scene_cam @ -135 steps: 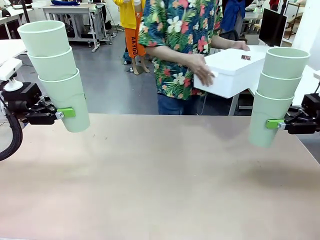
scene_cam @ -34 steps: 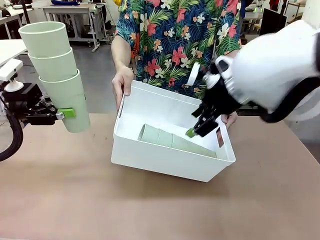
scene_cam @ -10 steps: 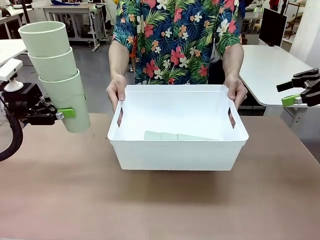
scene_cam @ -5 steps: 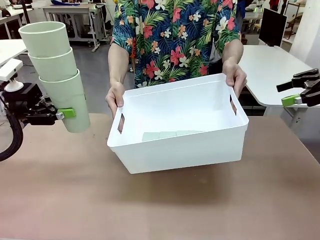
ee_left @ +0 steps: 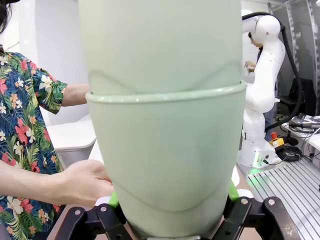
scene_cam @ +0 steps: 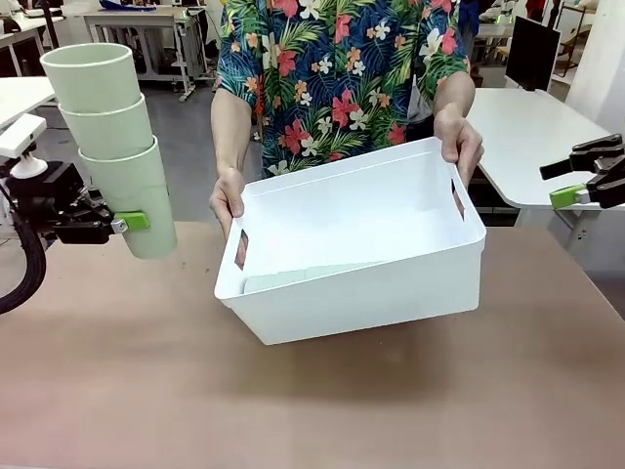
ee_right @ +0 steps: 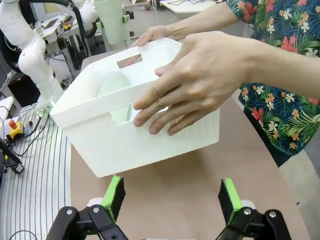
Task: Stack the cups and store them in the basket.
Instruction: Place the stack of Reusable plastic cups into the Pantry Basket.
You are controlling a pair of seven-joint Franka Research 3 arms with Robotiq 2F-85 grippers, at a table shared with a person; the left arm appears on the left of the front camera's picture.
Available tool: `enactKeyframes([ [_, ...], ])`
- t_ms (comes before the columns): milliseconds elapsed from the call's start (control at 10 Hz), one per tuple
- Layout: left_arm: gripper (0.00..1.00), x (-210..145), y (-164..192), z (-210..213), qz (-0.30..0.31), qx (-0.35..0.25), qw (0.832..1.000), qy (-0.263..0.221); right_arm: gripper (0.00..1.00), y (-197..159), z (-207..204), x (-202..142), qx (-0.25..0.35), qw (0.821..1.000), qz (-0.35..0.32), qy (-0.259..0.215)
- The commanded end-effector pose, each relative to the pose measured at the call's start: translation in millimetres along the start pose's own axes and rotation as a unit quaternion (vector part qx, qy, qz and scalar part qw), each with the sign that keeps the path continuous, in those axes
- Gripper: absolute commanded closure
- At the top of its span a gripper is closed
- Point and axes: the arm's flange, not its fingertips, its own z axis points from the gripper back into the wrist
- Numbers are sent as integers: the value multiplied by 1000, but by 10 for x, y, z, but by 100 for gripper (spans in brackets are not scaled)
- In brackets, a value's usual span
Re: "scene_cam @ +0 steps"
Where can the person's left hand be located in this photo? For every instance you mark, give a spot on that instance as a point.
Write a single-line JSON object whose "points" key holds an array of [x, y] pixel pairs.
{"points": [[461, 141]]}

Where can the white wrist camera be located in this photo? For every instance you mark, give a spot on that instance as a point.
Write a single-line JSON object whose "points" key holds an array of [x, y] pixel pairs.
{"points": [[19, 137]]}

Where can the person in floral shirt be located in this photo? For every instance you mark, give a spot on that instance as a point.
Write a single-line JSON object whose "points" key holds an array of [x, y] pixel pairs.
{"points": [[342, 73]]}

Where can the person's left forearm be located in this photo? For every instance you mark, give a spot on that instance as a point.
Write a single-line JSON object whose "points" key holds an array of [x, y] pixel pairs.
{"points": [[456, 98]]}

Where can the white rounded-corner table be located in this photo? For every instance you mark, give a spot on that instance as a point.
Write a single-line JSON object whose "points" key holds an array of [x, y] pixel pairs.
{"points": [[19, 98]]}

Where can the black computer monitor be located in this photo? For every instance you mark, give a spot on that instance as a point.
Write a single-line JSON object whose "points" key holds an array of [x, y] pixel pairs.
{"points": [[532, 49]]}

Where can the white metal-frame desk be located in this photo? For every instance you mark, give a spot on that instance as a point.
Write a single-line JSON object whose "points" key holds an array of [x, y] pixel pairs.
{"points": [[161, 29]]}

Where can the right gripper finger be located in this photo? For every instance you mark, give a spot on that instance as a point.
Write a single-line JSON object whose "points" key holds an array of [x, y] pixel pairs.
{"points": [[586, 156], [603, 188]]}

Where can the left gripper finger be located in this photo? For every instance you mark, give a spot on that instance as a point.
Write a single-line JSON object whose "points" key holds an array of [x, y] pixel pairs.
{"points": [[85, 229], [95, 202]]}

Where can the white lab bench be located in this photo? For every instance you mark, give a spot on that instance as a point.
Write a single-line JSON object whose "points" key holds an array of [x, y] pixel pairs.
{"points": [[19, 24]]}

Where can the pale green plastic cup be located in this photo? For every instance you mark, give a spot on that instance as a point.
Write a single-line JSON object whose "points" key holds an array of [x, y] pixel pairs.
{"points": [[93, 83], [146, 205], [112, 132], [293, 281]]}

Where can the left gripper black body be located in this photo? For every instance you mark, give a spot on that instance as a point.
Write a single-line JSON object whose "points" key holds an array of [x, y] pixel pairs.
{"points": [[41, 195]]}

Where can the blue jacket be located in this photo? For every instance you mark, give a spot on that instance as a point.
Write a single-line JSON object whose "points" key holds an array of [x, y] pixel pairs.
{"points": [[470, 19]]}

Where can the white plastic storage basket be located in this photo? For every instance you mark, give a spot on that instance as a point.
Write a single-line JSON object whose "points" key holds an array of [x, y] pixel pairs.
{"points": [[351, 303]]}

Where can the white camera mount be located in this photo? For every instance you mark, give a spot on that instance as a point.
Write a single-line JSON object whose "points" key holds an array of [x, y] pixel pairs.
{"points": [[28, 166]]}

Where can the grey garment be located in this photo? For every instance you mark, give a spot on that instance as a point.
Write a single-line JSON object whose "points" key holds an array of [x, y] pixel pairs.
{"points": [[420, 105]]}

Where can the person's right forearm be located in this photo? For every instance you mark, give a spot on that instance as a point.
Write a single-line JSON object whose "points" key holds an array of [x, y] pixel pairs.
{"points": [[232, 132]]}

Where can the black vertical pole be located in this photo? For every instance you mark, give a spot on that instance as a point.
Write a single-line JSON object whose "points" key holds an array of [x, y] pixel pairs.
{"points": [[49, 24]]}

